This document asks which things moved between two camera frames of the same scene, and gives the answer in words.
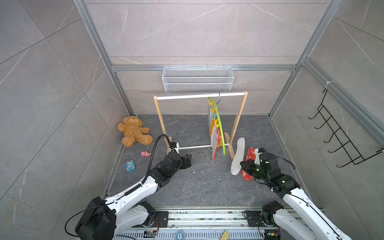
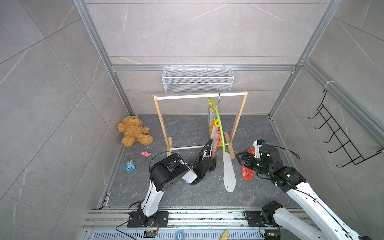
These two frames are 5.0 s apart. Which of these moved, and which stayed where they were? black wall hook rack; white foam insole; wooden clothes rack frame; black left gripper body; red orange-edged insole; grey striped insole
Moved: grey striped insole; black left gripper body
Stayed: red orange-edged insole; white foam insole; wooden clothes rack frame; black wall hook rack
